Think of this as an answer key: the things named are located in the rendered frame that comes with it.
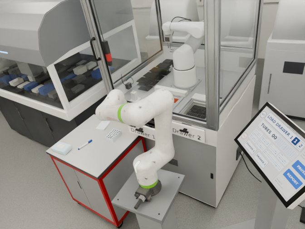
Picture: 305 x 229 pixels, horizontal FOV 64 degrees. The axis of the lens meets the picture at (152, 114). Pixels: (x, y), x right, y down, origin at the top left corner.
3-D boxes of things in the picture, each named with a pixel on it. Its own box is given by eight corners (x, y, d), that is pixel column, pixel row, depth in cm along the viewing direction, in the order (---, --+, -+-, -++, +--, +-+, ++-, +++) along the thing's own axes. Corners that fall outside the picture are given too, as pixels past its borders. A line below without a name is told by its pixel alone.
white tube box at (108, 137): (113, 142, 203) (112, 139, 201) (105, 140, 207) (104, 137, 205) (121, 133, 212) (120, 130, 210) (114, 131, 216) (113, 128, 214)
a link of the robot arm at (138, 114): (159, 119, 122) (150, 97, 119) (140, 131, 116) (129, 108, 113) (140, 117, 137) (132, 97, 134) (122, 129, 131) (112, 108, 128)
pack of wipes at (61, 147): (73, 148, 205) (71, 144, 203) (65, 156, 199) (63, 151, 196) (60, 144, 212) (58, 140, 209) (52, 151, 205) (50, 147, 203)
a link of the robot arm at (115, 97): (123, 87, 157) (111, 84, 163) (111, 102, 153) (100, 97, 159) (131, 101, 168) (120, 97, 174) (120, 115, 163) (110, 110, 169)
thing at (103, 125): (104, 131, 219) (103, 129, 218) (95, 130, 222) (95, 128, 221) (110, 122, 228) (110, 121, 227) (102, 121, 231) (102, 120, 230)
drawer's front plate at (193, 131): (204, 143, 179) (204, 131, 173) (170, 132, 195) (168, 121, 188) (205, 141, 180) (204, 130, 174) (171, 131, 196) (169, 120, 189)
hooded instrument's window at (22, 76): (65, 111, 227) (46, 66, 202) (-22, 82, 321) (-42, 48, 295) (137, 62, 300) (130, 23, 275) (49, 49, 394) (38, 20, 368)
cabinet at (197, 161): (217, 213, 221) (218, 147, 176) (129, 173, 275) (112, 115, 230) (249, 147, 282) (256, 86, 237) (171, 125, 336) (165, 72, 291)
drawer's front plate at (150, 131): (158, 141, 188) (156, 131, 181) (129, 131, 203) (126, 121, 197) (159, 140, 189) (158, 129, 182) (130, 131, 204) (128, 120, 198)
